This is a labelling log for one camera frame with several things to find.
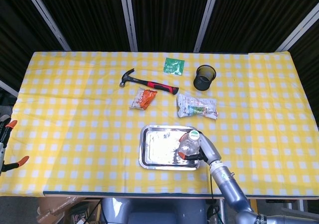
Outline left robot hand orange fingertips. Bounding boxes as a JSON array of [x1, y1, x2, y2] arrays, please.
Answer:
[[0, 113, 30, 175]]

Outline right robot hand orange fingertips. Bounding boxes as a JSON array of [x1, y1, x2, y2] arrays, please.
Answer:
[[177, 131, 223, 164]]

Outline transparent water bottle white cap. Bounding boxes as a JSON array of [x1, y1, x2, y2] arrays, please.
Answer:
[[178, 130, 201, 160]]

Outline rectangular stainless steel tray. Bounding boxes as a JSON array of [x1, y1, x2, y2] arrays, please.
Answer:
[[139, 124, 201, 171]]

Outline white snack bag green print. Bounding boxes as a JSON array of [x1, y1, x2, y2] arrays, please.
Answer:
[[176, 93, 219, 120]]

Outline yellow white checked tablecloth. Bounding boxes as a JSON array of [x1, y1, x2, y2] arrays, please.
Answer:
[[0, 50, 319, 198]]

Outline black mesh pen holder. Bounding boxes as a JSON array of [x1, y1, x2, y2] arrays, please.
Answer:
[[193, 64, 217, 92]]

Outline orange white snack packet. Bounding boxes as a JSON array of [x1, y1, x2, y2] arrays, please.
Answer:
[[129, 88, 159, 111]]

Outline brown cardboard box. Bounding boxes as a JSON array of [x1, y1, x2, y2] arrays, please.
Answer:
[[36, 196, 84, 224]]

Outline small green sachet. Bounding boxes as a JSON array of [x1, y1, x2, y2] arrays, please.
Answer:
[[162, 57, 186, 76]]

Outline dark pleated curtain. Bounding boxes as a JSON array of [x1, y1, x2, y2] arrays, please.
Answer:
[[0, 0, 319, 115]]

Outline thin black cable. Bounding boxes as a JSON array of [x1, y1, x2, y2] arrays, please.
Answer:
[[210, 173, 216, 200]]

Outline white metal frame post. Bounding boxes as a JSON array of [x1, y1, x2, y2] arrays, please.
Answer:
[[275, 1, 319, 53], [0, 79, 18, 97], [20, 0, 72, 52], [118, 0, 139, 53], [193, 0, 221, 53]]

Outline claw hammer red black handle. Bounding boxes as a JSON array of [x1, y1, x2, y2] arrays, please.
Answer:
[[119, 68, 180, 96]]

